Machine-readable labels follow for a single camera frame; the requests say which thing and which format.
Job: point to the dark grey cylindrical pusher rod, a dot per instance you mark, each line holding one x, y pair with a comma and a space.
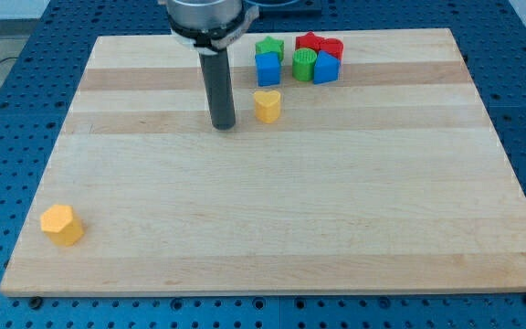
218, 89

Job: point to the yellow heart block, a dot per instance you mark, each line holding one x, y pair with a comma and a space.
267, 105

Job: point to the red heart block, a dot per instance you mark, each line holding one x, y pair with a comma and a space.
332, 46

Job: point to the yellow hexagon block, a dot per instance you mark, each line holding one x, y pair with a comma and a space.
62, 225

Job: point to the blue cube block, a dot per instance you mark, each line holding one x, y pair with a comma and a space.
268, 69

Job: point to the green star block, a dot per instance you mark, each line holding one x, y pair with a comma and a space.
270, 45

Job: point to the green cylinder block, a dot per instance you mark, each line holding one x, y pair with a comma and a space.
303, 63

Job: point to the red star block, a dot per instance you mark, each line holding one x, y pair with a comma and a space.
309, 40

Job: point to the blue pentagon block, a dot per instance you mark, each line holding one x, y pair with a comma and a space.
326, 68

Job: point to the light wooden board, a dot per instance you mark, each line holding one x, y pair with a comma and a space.
390, 180

